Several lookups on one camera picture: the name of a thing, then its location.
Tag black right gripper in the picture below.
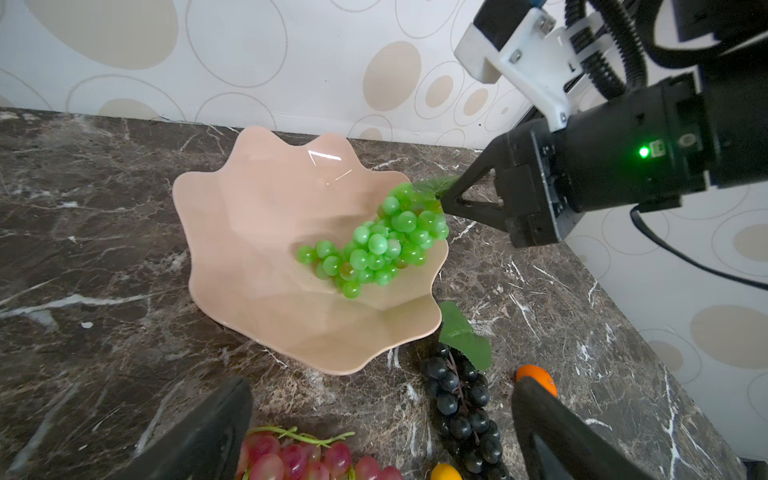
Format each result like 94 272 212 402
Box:
440 119 583 248

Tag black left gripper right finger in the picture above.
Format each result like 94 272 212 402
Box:
512 377 650 479

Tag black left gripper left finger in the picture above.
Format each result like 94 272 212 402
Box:
113 377 253 479

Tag red fake grape bunch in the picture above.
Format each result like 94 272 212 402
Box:
234 426 404 480

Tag green fake grape bunch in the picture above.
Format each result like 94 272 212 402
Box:
296 175 459 299

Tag black fake grape bunch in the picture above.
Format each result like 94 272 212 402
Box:
421 301 512 479

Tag pink scalloped fruit bowl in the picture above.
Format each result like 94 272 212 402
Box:
172 127 448 375

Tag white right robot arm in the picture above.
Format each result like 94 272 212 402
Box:
441 1 767 248

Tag small fake orange right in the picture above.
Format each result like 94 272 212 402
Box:
515 364 558 397

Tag yellow fake kumquat upper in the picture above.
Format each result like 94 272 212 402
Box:
429 463 462 480

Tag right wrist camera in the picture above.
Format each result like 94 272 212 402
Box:
454 0 583 132

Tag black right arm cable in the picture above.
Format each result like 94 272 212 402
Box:
563 0 768 292

